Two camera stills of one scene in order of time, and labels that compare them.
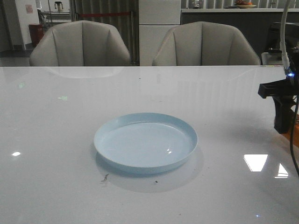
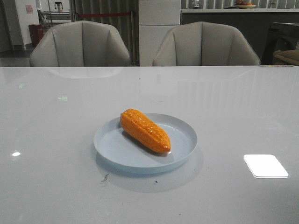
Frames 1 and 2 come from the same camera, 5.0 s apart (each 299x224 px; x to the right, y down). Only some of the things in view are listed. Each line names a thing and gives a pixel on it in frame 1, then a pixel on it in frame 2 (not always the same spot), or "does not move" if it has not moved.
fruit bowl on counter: [244, 4] does not move
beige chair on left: [80, 44] does not move
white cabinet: [156, 17] does not move
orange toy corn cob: [295, 135] -> [145, 130]
